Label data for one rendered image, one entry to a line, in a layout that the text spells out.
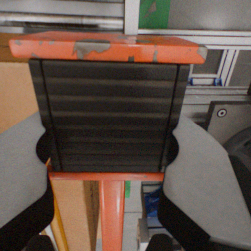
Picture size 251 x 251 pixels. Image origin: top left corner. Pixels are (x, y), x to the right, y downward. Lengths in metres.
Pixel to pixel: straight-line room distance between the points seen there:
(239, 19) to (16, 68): 1.41
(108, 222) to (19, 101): 0.20
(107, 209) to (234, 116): 0.27
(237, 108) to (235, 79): 1.01
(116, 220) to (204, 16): 1.34
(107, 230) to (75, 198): 0.21
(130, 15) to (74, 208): 0.61
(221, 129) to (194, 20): 1.09
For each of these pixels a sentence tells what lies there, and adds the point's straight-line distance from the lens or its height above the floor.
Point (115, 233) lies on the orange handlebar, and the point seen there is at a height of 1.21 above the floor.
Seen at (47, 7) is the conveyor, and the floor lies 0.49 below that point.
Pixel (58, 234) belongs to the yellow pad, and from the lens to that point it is 0.48.
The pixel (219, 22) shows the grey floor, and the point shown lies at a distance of 1.46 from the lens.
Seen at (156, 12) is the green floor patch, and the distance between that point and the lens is 1.33.
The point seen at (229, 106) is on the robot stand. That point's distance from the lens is 0.35.
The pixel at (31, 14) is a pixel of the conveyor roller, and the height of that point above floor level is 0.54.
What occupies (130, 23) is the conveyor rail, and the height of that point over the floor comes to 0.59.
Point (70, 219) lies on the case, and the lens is 0.46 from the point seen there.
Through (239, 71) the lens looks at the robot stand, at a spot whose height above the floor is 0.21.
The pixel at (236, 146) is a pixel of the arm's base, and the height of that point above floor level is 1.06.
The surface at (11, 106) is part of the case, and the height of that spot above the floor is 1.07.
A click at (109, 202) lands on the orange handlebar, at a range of 0.16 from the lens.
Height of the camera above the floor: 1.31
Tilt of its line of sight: 59 degrees down
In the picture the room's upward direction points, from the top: 176 degrees clockwise
